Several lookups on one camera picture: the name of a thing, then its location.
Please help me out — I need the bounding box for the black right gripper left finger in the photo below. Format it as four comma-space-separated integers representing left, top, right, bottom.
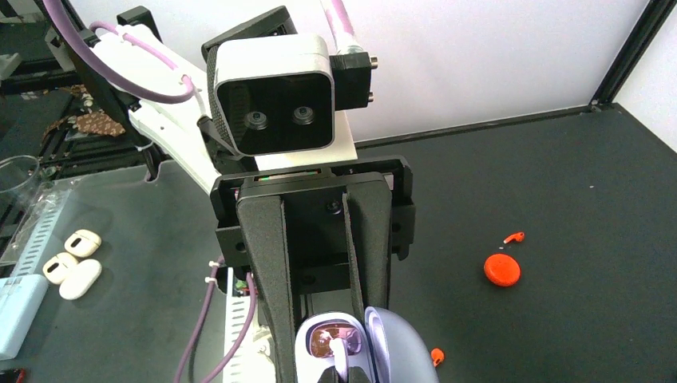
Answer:
317, 366, 342, 383

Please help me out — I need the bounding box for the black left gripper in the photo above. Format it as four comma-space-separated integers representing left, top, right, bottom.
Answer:
209, 156, 416, 382

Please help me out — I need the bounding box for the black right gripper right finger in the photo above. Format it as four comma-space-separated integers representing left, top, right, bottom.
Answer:
347, 366, 370, 383

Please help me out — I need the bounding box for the lavender earbud charging case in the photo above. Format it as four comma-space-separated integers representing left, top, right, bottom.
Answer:
295, 306, 439, 382

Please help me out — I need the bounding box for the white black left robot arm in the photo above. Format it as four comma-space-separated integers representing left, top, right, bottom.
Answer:
54, 1, 429, 382

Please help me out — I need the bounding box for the orange round case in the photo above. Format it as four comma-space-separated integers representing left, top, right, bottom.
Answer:
483, 254, 521, 287

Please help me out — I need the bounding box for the white open earbud case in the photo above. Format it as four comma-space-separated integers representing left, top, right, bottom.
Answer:
42, 229, 102, 285

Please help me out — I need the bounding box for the white earbud case closed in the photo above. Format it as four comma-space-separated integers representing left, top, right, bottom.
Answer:
59, 259, 103, 301

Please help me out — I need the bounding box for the orange earbud lower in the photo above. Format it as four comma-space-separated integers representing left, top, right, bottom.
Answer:
430, 348, 445, 368

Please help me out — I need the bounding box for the orange earbud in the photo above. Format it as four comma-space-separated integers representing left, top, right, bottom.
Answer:
430, 348, 445, 368
503, 231, 525, 244

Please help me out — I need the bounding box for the orange earbud upper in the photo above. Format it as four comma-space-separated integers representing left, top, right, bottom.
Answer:
503, 231, 525, 244

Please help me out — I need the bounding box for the clear plastic cup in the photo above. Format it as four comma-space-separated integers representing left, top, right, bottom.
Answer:
1, 155, 42, 211

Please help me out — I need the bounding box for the light blue box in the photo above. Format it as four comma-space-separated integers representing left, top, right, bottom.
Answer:
1, 274, 49, 361

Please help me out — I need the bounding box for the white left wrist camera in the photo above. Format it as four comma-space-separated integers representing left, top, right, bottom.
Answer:
205, 34, 358, 170

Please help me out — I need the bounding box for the light blue slotted cable duct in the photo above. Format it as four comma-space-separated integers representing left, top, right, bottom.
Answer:
10, 191, 70, 278

